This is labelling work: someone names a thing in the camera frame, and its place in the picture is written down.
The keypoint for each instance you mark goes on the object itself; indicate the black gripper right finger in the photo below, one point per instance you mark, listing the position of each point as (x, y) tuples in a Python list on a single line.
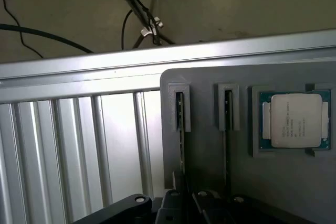
[(210, 208)]

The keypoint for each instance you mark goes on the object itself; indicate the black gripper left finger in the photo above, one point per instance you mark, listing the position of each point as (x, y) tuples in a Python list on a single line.
[(170, 208)]

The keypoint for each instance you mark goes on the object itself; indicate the grey printed parts rack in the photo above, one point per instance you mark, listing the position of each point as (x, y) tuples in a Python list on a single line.
[(210, 155)]

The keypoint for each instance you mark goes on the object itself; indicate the silver CPU chip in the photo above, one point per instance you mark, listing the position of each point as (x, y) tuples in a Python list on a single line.
[(296, 119)]

